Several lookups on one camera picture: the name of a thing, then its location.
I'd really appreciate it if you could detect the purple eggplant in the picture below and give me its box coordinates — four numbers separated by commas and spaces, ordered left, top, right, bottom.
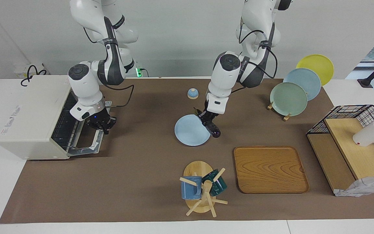
193, 107, 222, 138

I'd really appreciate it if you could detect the glass oven door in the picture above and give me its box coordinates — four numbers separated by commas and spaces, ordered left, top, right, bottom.
66, 101, 112, 157

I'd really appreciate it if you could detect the cream toaster oven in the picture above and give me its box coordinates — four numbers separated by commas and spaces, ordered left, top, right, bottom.
0, 75, 112, 160

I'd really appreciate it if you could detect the wooden mug tree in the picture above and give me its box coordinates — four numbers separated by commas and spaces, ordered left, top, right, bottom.
179, 161, 228, 217

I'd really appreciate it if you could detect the brown table mat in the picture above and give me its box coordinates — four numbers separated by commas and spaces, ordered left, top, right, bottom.
0, 78, 374, 224

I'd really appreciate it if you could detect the dark green mug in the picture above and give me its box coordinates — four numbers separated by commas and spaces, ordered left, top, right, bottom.
202, 169, 227, 196

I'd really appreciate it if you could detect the blue mug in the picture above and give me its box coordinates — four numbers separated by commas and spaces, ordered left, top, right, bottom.
181, 176, 203, 200

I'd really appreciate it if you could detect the wooden plate rack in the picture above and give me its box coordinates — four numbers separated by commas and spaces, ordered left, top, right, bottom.
267, 102, 291, 121

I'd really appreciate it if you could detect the wooden serving tray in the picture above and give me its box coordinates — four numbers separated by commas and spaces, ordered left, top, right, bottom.
233, 146, 310, 194

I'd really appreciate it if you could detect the pale green plate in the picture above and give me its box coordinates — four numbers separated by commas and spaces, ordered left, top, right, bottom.
270, 82, 308, 116

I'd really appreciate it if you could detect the racked light blue plate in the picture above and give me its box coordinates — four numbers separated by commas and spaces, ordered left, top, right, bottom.
283, 68, 321, 101

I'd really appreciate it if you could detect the yellow plate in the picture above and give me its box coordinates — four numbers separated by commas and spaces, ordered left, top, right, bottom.
296, 54, 334, 86

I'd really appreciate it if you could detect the wooden stepped shelf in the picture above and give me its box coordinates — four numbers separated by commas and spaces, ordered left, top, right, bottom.
307, 118, 374, 195

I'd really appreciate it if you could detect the white plastic cup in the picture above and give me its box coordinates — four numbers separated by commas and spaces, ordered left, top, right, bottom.
352, 120, 374, 147

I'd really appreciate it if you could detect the white grid patterned cloth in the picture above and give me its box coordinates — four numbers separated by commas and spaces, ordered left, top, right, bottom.
334, 175, 374, 197

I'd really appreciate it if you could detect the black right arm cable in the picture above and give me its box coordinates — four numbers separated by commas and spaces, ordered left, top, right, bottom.
101, 83, 135, 108

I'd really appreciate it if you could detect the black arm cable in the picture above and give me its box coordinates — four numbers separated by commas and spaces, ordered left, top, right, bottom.
238, 29, 278, 80
101, 83, 135, 108

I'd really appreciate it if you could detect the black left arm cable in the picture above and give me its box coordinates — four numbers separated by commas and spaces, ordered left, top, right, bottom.
238, 29, 278, 80

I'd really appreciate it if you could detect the black looped power cable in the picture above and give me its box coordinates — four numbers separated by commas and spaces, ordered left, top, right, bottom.
20, 65, 49, 87

